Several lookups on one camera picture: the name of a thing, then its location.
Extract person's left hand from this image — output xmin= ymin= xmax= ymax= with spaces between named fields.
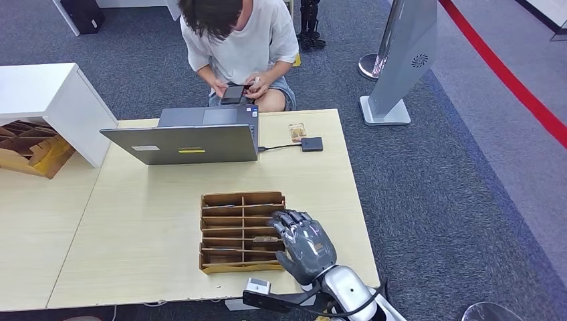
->
xmin=243 ymin=73 xmax=272 ymax=99

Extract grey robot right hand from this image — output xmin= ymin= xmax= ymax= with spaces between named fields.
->
xmin=267 ymin=209 xmax=338 ymax=287

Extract person's right hand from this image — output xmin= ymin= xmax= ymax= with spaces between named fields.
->
xmin=210 ymin=78 xmax=229 ymax=98

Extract black phone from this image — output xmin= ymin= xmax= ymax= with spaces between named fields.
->
xmin=220 ymin=85 xmax=246 ymax=106

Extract person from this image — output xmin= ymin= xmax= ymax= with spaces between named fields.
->
xmin=177 ymin=0 xmax=300 ymax=112

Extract small yellow brown card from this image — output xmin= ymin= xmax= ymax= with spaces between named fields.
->
xmin=288 ymin=122 xmax=308 ymax=144

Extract brown cardboard card organiser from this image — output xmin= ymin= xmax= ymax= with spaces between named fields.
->
xmin=198 ymin=191 xmax=288 ymax=276

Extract grey laptop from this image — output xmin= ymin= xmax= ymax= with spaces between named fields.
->
xmin=99 ymin=104 xmax=260 ymax=166

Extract small black square box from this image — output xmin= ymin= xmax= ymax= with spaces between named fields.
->
xmin=301 ymin=136 xmax=324 ymax=153

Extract black robot legs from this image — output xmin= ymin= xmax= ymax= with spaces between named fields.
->
xmin=296 ymin=0 xmax=328 ymax=50

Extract white desk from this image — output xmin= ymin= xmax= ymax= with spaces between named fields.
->
xmin=52 ymin=0 xmax=186 ymax=36

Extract grey kiosk stand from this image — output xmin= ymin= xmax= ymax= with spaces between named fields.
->
xmin=359 ymin=0 xmax=439 ymax=127

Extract black computer case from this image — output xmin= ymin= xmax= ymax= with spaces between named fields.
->
xmin=60 ymin=0 xmax=106 ymax=35

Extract white cabinet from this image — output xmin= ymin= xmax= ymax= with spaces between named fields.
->
xmin=0 ymin=62 xmax=119 ymax=169

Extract round grey base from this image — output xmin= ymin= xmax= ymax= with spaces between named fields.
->
xmin=460 ymin=301 xmax=526 ymax=321

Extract brown yellow cardboard box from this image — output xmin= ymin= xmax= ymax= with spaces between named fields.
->
xmin=0 ymin=119 xmax=76 ymax=181

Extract red barrier strip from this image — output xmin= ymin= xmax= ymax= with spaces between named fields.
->
xmin=438 ymin=0 xmax=567 ymax=149

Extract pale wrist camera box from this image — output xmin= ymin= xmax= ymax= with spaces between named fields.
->
xmin=245 ymin=278 xmax=272 ymax=296

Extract thin black laptop cable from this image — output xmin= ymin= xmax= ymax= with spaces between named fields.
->
xmin=257 ymin=142 xmax=303 ymax=153

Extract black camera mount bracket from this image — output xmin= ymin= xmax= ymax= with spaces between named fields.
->
xmin=242 ymin=290 xmax=329 ymax=314

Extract chrome stanchion post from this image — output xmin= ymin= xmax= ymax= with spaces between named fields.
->
xmin=358 ymin=0 xmax=406 ymax=82

